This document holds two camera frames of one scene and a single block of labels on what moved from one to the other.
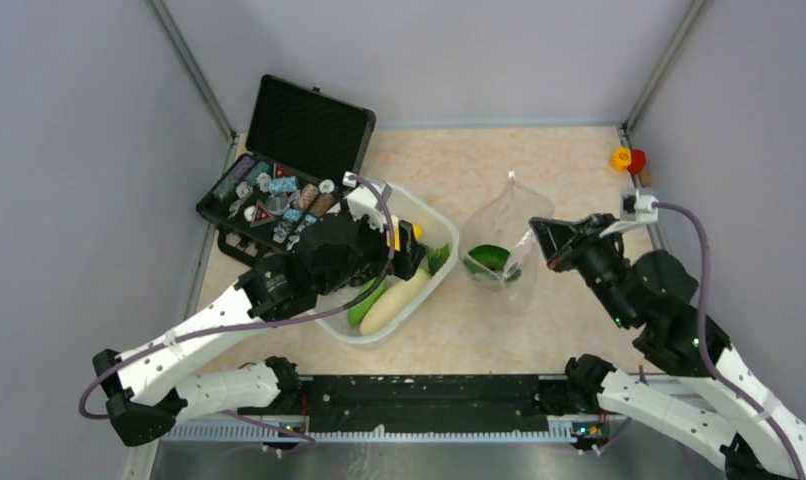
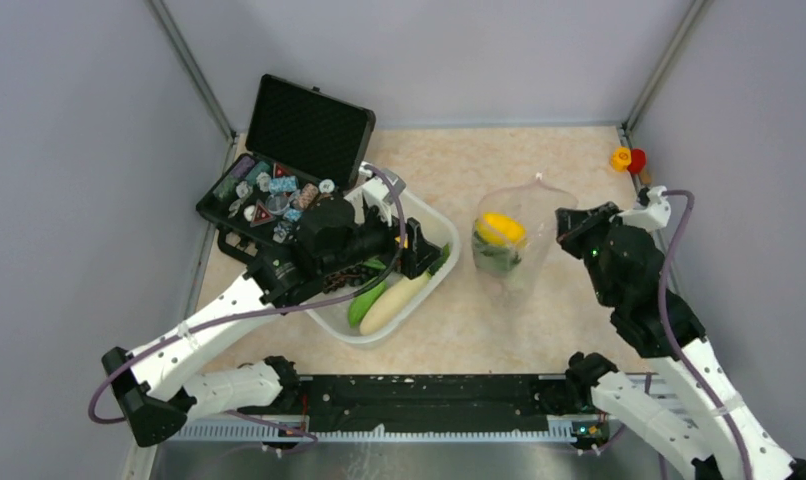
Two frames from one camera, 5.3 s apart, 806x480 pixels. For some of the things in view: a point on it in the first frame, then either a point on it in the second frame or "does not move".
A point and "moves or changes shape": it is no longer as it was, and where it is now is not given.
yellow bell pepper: x=418 y=232 moves or changes shape
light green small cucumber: x=356 y=312 does not move
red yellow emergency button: x=623 y=159 does not move
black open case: x=303 y=146 does not move
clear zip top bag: x=500 y=249 moves or changes shape
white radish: x=393 y=302 does not move
